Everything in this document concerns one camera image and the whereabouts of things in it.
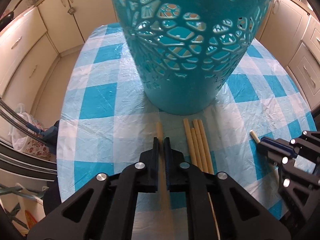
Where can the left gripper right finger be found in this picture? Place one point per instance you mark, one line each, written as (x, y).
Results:
(173, 158)

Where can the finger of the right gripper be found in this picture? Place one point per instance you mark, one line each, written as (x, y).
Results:
(278, 145)
(272, 156)

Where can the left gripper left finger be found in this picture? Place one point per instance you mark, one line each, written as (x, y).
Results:
(149, 179)

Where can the cream chopstick apart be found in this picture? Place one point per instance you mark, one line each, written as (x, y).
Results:
(254, 136)

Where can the cream chopstick bundle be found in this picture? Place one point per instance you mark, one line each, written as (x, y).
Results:
(206, 147)
(190, 141)
(200, 146)
(196, 147)
(164, 196)

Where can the teal perforated plastic basket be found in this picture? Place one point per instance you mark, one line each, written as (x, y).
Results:
(185, 50)

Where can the cream kitchen cabinets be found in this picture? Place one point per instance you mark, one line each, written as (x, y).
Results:
(39, 50)

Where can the blue white checkered tablecloth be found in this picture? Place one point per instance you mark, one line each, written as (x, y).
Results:
(107, 121)

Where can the black frying pan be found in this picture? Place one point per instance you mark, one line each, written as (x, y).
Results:
(8, 17)

